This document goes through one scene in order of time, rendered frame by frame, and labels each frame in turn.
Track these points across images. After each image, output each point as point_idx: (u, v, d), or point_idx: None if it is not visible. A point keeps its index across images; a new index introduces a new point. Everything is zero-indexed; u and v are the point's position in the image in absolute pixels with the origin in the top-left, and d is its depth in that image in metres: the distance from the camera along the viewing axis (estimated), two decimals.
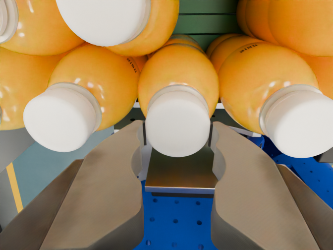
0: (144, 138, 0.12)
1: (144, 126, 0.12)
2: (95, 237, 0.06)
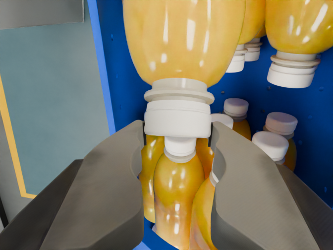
0: (144, 138, 0.12)
1: (144, 126, 0.12)
2: (95, 237, 0.06)
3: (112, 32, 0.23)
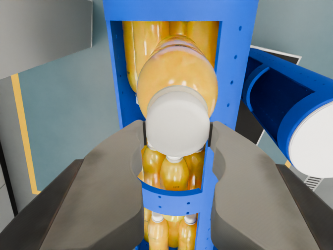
0: (144, 138, 0.12)
1: (144, 126, 0.12)
2: (95, 237, 0.06)
3: (122, 90, 0.49)
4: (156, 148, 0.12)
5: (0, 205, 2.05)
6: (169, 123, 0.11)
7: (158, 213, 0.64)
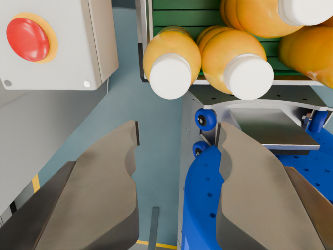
0: (138, 138, 0.12)
1: (138, 126, 0.11)
2: (90, 238, 0.06)
3: None
4: None
5: None
6: None
7: None
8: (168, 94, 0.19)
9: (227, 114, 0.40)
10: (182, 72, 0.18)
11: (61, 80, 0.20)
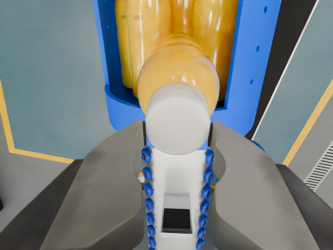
0: (144, 138, 0.12)
1: (144, 126, 0.12)
2: (95, 237, 0.06)
3: None
4: None
5: None
6: None
7: None
8: (174, 149, 0.12)
9: None
10: (197, 117, 0.11)
11: None
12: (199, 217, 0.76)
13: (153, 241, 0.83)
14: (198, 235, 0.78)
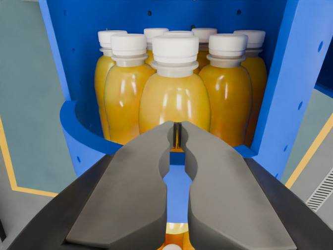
0: (174, 140, 0.12)
1: (175, 128, 0.11)
2: (117, 235, 0.06)
3: None
4: None
5: None
6: None
7: None
8: None
9: None
10: None
11: None
12: None
13: None
14: None
